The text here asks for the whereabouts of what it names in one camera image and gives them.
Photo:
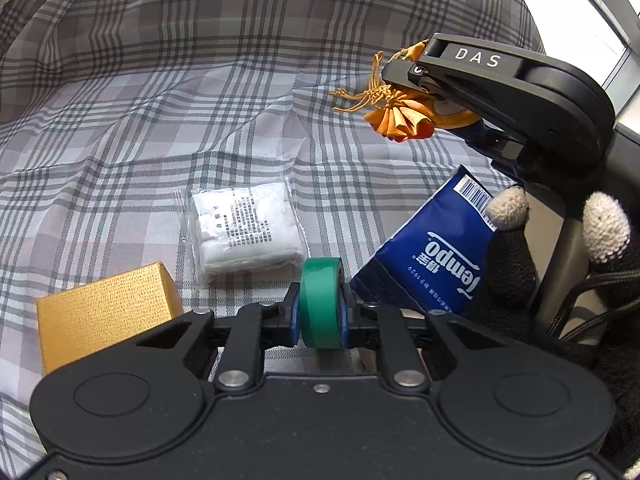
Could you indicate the green tape roll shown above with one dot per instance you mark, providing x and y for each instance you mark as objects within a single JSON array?
[{"x": 320, "y": 305}]

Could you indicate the grey plaid bed sheet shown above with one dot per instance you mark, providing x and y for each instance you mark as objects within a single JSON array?
[{"x": 150, "y": 110}]

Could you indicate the blue tissue pack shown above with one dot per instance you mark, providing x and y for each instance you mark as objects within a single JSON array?
[{"x": 430, "y": 260}]

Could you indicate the gold textured box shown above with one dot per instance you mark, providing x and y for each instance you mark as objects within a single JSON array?
[{"x": 100, "y": 315}]

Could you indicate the clear packet of cotton pads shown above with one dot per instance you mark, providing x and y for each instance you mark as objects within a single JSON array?
[{"x": 240, "y": 230}]

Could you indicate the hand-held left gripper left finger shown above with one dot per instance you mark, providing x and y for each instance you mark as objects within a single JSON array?
[{"x": 292, "y": 316}]

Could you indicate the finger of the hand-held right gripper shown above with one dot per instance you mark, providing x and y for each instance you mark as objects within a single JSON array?
[
  {"x": 492, "y": 143},
  {"x": 475, "y": 62}
]

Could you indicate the window frame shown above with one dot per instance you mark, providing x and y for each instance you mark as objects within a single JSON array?
[{"x": 600, "y": 0}]

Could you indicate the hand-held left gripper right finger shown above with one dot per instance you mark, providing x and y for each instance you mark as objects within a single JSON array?
[{"x": 346, "y": 316}]

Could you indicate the person's right hand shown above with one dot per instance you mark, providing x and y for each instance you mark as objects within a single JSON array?
[{"x": 510, "y": 270}]

